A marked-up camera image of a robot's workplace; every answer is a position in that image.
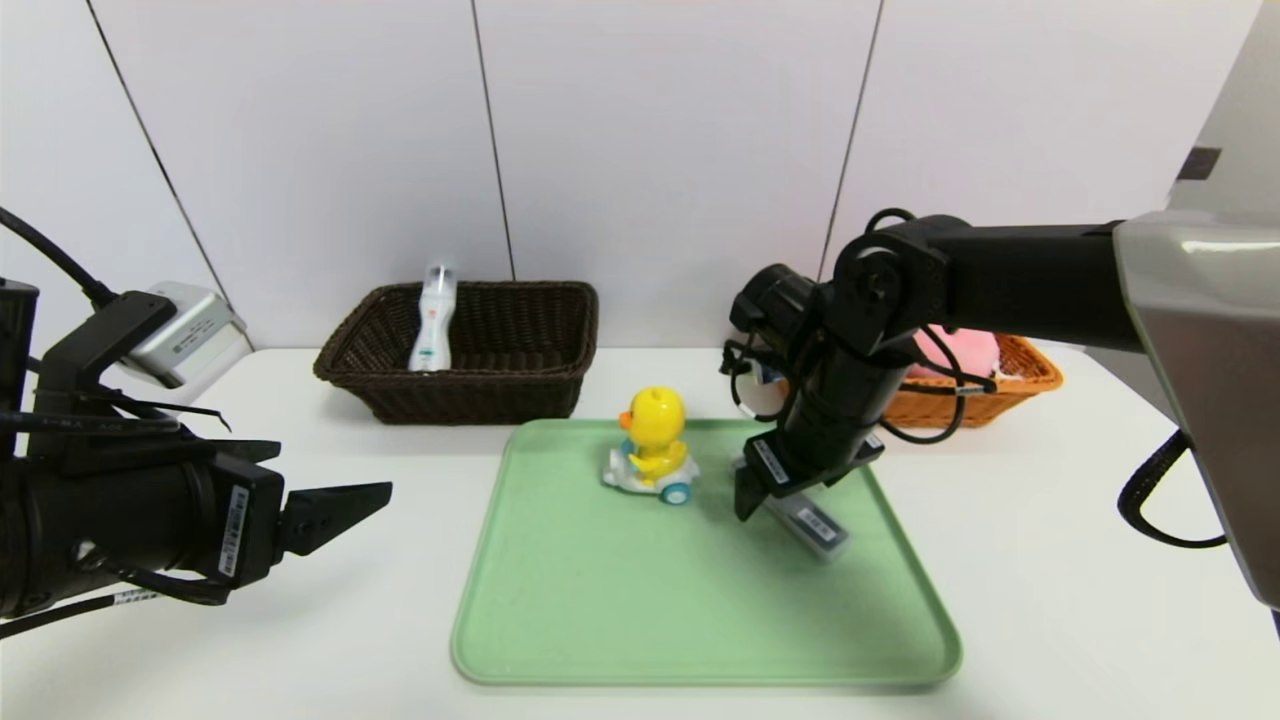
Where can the white cylindrical bottle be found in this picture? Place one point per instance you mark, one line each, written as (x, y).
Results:
(432, 330)

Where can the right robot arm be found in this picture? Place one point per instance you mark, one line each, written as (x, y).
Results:
(1050, 280)

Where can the green plastic tray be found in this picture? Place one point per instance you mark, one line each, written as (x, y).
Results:
(600, 600)

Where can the yellow duck scooter toy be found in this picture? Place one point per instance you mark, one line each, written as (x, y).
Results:
(655, 425)

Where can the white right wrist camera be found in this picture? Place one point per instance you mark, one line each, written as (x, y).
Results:
(765, 395)

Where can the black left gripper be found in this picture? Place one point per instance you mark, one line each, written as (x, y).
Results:
(243, 532)

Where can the orange wicker basket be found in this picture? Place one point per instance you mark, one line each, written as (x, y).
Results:
(1000, 400)

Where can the grey pencil lead case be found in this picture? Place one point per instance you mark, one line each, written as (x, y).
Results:
(815, 530)

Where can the dark brown wicker basket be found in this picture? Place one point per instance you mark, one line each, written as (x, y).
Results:
(520, 390)

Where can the pink plush peach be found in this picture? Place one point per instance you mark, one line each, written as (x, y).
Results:
(970, 350)

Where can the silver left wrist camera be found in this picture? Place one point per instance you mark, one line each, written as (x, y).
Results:
(185, 335)

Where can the black wall plate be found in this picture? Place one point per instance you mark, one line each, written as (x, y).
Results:
(1200, 164)

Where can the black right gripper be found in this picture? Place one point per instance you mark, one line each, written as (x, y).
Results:
(782, 467)

